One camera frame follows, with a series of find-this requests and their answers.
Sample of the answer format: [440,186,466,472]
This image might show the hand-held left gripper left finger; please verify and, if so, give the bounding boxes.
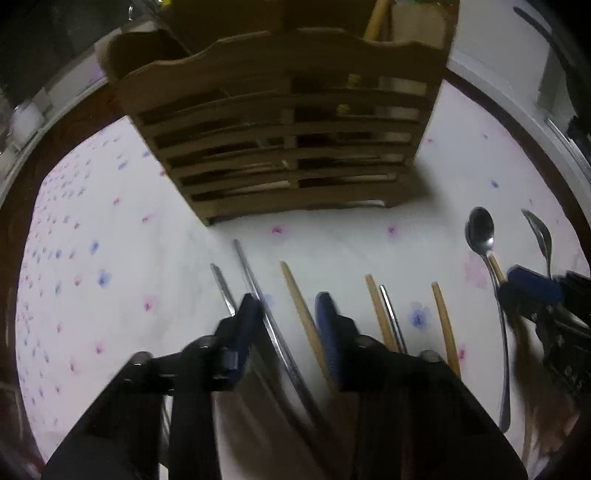
[41,293,266,480]

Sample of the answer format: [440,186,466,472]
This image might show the metal chopstick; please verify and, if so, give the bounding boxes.
[232,239,342,444]
[210,263,236,319]
[379,285,409,356]

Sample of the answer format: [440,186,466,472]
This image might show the person's right hand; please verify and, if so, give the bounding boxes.
[519,369,583,464]

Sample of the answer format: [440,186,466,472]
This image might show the wooden slatted utensil holder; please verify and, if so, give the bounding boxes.
[95,0,460,227]

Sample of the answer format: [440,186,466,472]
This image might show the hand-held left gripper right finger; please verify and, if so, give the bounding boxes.
[315,291,529,480]

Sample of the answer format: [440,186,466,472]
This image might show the metal spoon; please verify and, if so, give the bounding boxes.
[464,206,512,435]
[521,209,555,278]

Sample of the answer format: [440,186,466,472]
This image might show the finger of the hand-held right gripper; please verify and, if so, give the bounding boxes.
[507,264,564,301]
[498,282,550,324]

